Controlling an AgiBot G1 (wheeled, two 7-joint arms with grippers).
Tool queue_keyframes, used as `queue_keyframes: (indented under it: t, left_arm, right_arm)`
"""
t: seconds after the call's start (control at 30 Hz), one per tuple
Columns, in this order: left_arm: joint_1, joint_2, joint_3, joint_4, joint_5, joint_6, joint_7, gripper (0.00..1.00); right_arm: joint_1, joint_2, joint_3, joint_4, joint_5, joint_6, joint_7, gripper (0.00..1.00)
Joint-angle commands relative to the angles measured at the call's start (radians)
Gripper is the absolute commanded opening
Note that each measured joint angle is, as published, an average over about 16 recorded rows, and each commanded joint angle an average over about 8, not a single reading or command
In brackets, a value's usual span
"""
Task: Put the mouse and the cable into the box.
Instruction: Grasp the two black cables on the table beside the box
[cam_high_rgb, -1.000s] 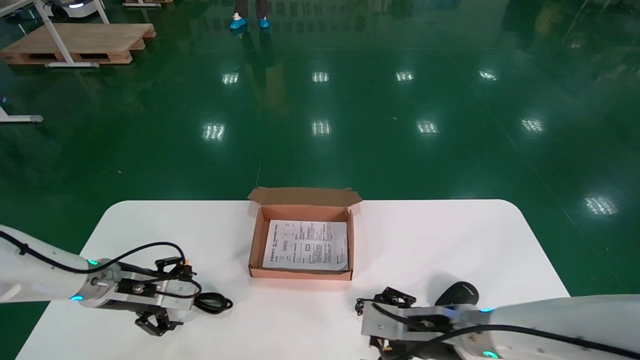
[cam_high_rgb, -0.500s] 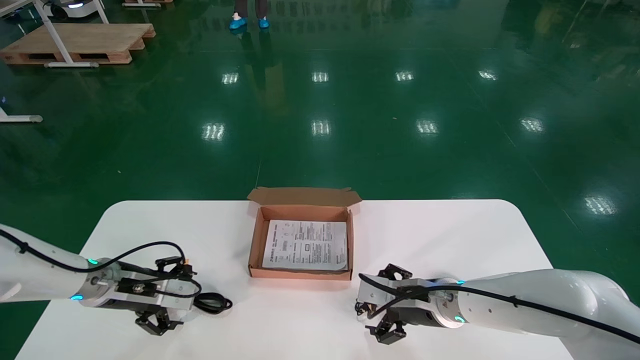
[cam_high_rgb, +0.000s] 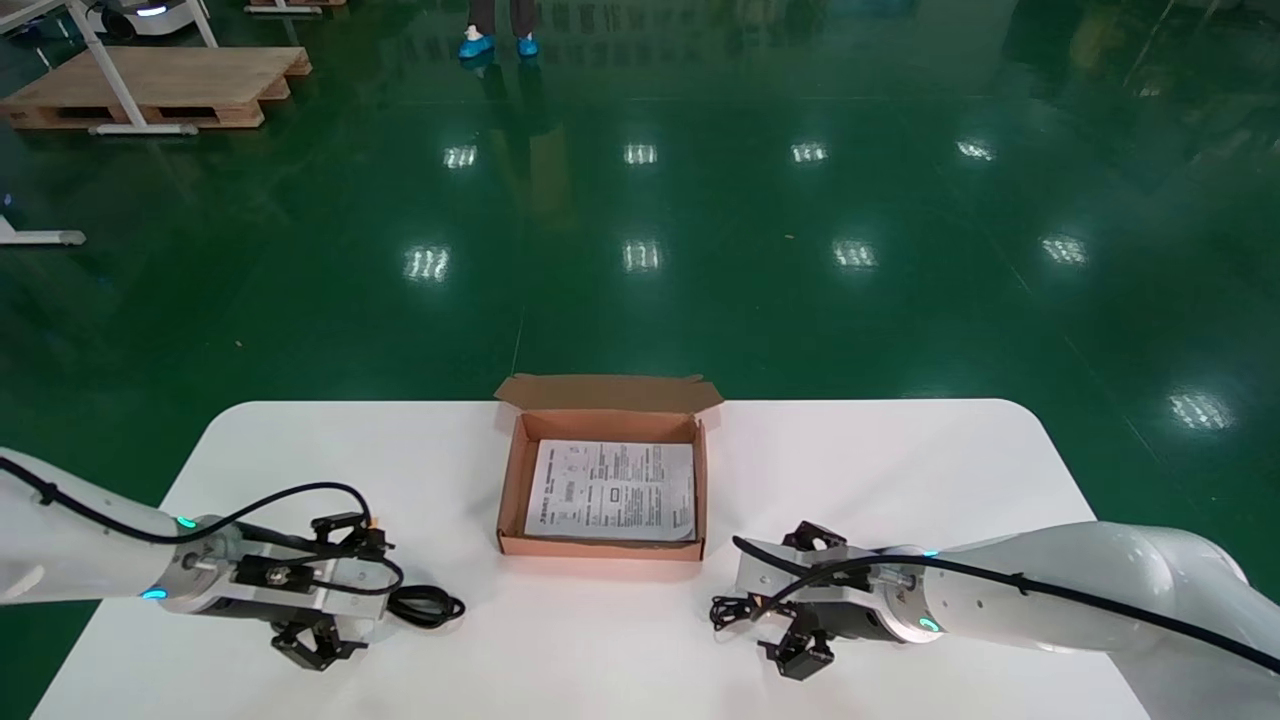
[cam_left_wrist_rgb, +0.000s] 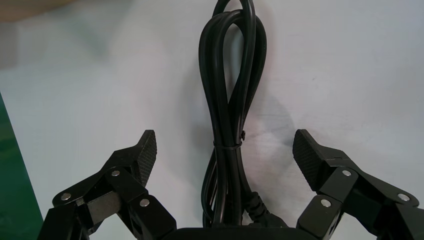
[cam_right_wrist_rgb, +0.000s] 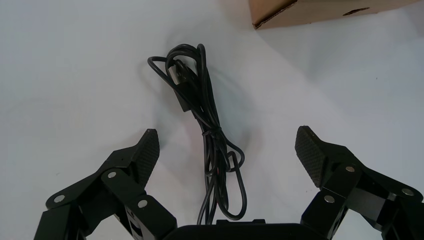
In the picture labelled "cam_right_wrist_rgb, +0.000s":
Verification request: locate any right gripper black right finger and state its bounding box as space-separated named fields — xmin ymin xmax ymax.
xmin=294 ymin=125 xmax=424 ymax=240

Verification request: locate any black USB cable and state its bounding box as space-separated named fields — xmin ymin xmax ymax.
xmin=147 ymin=43 xmax=249 ymax=227

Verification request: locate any open brown cardboard storage box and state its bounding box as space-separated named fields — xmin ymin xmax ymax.
xmin=248 ymin=0 xmax=424 ymax=31

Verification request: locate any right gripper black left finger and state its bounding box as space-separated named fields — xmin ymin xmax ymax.
xmin=33 ymin=128 xmax=178 ymax=240

